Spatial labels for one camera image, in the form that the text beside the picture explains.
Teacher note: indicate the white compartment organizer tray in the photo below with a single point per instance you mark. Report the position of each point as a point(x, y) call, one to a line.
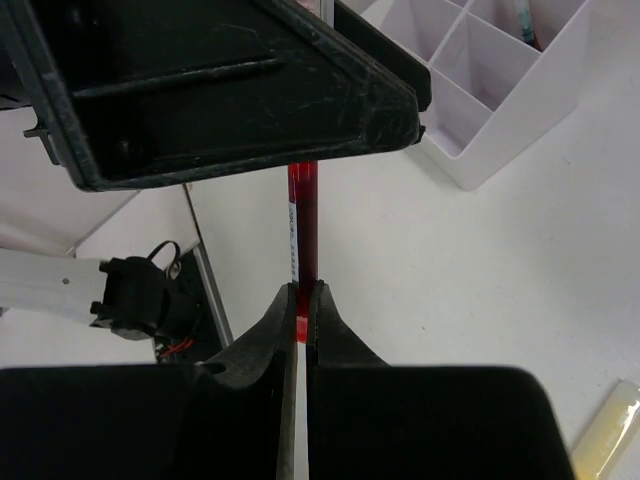
point(492, 94)

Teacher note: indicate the yellow highlighter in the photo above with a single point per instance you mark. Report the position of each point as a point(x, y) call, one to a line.
point(609, 434)

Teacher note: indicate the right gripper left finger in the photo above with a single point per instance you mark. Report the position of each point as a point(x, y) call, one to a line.
point(218, 419)

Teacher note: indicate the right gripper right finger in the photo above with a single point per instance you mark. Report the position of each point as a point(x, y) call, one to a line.
point(367, 419)

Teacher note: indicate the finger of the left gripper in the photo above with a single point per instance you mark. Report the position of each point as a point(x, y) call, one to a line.
point(385, 51)
point(133, 95)

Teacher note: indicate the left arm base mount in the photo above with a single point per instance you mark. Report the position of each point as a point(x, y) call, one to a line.
point(211, 332)

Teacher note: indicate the red clear pen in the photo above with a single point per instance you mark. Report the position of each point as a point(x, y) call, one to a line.
point(303, 224)

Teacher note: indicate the green black pen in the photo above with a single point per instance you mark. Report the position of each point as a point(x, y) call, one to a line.
point(525, 21)

